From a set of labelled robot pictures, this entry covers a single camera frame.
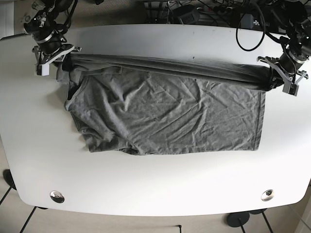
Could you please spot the grey wrist camera image right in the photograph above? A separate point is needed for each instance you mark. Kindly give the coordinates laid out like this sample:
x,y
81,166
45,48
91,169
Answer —
x,y
290,88

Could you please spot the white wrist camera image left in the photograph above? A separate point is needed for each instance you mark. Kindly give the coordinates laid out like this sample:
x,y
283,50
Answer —
x,y
42,70

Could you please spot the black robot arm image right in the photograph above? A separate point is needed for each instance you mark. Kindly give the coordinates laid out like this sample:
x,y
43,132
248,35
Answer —
x,y
290,26

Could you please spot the round black stand base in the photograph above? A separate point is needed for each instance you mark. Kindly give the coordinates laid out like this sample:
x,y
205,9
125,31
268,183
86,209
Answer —
x,y
237,219

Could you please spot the right silver table grommet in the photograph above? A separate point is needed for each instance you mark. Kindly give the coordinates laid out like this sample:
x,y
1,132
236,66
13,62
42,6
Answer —
x,y
267,195

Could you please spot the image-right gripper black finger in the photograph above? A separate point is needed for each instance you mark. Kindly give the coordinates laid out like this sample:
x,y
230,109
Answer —
x,y
274,79

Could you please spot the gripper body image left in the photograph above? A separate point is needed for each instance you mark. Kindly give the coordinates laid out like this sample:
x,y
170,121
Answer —
x,y
46,59

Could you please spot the left silver table grommet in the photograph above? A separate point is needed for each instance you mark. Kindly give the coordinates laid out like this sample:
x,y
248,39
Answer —
x,y
57,197

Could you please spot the silver table grommet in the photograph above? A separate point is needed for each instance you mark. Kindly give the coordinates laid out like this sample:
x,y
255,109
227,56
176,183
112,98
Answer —
x,y
57,197
267,195

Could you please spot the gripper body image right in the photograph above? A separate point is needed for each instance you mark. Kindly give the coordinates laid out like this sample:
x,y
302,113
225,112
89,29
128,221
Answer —
x,y
288,75

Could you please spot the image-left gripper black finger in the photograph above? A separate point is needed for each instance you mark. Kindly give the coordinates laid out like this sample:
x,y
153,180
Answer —
x,y
67,64

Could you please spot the black power box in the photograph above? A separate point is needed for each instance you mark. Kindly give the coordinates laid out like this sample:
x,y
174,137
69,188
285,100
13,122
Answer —
x,y
186,14

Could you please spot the dark grey T-shirt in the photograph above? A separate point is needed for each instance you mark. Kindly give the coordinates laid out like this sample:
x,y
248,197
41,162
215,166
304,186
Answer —
x,y
141,112

